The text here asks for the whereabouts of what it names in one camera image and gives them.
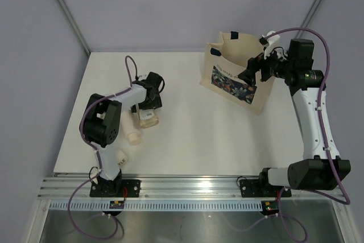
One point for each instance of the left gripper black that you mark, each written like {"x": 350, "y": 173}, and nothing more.
{"x": 154, "y": 104}

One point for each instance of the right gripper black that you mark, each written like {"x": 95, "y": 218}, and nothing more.
{"x": 253, "y": 65}

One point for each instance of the clear amber liquid bottle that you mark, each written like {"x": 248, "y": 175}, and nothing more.
{"x": 147, "y": 118}

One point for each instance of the beige canvas tote bag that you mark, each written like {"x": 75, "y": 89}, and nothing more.
{"x": 225, "y": 60}

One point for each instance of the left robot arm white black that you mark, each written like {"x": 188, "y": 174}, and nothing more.
{"x": 104, "y": 116}

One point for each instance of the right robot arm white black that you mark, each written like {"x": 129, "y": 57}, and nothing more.
{"x": 322, "y": 167}

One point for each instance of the cream tube bottle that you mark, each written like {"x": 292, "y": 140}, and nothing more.
{"x": 131, "y": 133}

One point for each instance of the cream bottle with lettering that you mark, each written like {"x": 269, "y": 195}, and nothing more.
{"x": 121, "y": 158}

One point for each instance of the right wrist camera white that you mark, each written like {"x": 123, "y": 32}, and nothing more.
{"x": 269, "y": 42}

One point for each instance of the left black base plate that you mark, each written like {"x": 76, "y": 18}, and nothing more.
{"x": 128, "y": 188}

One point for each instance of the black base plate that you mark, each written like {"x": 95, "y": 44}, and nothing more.
{"x": 128, "y": 188}
{"x": 251, "y": 189}

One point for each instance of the aluminium mounting rail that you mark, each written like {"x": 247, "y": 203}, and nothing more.
{"x": 154, "y": 187}

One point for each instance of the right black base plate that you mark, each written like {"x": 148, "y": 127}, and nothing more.
{"x": 251, "y": 189}

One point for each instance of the white slotted cable duct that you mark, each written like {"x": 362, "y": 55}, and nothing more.
{"x": 160, "y": 205}

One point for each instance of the left aluminium frame post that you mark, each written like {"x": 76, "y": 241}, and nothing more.
{"x": 66, "y": 12}

